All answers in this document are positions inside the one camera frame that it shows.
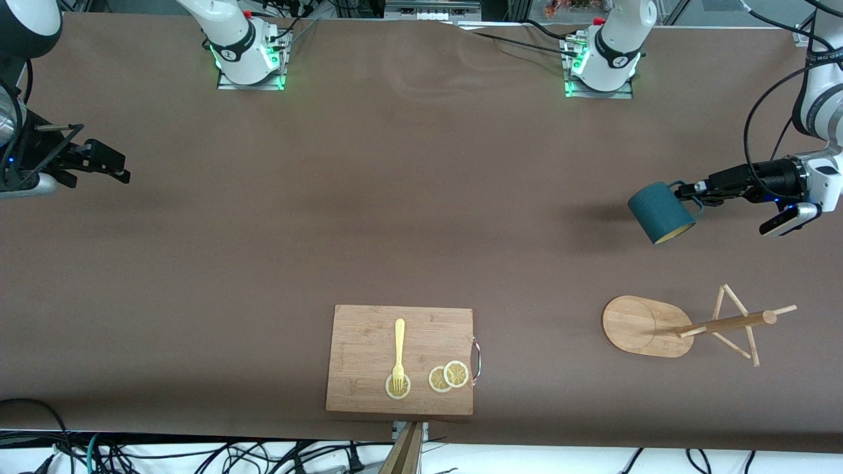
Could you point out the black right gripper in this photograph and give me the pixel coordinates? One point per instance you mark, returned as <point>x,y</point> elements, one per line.
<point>33,153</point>

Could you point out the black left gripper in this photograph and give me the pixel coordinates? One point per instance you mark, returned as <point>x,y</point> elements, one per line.
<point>769,175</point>

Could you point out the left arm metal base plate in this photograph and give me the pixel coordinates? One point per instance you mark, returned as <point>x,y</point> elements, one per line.
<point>622,94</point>

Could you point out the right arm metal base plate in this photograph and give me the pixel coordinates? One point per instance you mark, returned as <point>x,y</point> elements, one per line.
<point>227,84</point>

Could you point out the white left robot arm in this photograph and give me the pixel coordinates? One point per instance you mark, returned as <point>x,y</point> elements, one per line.
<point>616,46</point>

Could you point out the yellow plastic fork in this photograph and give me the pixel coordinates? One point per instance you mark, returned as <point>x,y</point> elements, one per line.
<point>399,342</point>

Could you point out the aluminium frame profile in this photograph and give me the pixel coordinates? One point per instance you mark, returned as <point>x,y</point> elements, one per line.
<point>800,33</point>

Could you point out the lemon slice under fork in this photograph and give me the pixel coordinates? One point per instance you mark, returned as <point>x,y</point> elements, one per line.
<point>390,392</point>

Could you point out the wooden mug rack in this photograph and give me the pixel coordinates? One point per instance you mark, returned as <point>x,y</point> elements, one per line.
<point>642,326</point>

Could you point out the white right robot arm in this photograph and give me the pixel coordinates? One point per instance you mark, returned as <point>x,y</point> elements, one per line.
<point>230,39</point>

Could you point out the wooden beam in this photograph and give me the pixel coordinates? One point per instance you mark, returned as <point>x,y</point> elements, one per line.
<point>403,454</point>

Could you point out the black power plug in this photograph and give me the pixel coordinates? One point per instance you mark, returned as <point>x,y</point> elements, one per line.
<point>355,461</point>

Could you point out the bamboo cutting board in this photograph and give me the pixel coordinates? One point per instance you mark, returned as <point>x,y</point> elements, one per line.
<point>369,355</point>

